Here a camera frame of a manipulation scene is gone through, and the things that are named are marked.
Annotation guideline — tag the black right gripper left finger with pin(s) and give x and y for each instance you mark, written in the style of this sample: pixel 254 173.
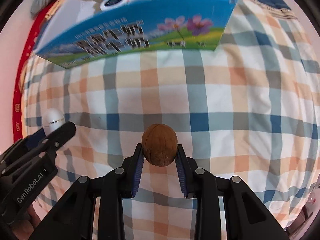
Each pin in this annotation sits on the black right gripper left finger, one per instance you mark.
pixel 72 217

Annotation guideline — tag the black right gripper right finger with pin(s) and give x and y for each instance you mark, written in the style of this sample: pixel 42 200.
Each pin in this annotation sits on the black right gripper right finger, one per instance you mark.
pixel 245 214

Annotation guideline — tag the small white earbud case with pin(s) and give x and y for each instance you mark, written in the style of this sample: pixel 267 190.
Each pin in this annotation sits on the small white earbud case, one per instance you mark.
pixel 52 119

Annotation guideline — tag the brown walnut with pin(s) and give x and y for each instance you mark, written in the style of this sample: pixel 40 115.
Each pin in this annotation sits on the brown walnut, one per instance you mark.
pixel 159 143

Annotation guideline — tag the white jar black label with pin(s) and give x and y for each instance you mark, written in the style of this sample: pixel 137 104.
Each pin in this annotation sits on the white jar black label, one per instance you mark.
pixel 107 5

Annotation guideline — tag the person's hand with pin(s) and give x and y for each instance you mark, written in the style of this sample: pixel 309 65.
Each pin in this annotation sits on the person's hand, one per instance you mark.
pixel 24 228

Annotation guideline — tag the plaid blue striped bedsheet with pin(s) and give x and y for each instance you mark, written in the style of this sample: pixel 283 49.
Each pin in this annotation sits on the plaid blue striped bedsheet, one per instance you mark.
pixel 250 108

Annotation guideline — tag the blue cardboard box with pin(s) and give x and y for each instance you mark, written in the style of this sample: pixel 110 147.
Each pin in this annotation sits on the blue cardboard box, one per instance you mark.
pixel 79 32

